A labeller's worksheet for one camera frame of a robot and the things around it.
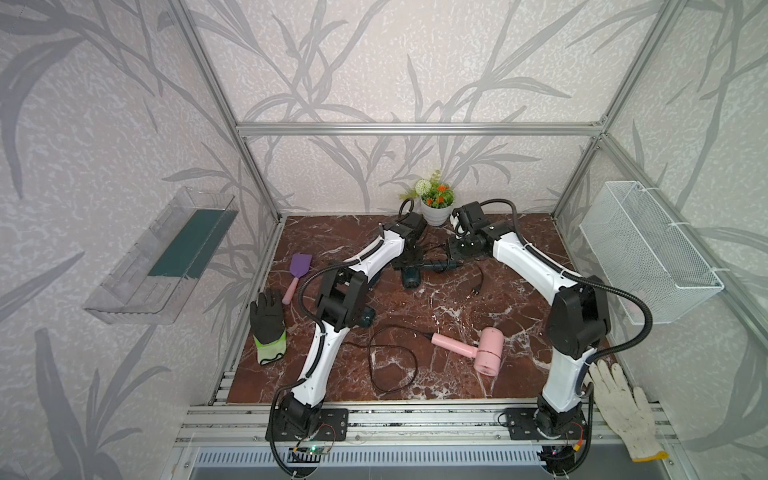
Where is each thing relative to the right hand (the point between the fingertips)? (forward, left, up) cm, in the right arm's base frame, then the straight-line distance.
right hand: (452, 246), depth 93 cm
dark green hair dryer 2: (-20, +26, -9) cm, 34 cm away
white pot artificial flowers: (+22, +4, +1) cm, 22 cm away
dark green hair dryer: (-5, +13, -9) cm, 16 cm away
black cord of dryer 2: (-26, +20, -14) cm, 36 cm away
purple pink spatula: (+4, +53, -15) cm, 56 cm away
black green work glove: (-19, +57, -13) cm, 62 cm away
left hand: (0, +11, -10) cm, 15 cm away
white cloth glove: (-46, -42, -14) cm, 64 cm away
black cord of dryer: (-4, -11, -15) cm, 19 cm away
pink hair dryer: (-31, -7, -9) cm, 33 cm away
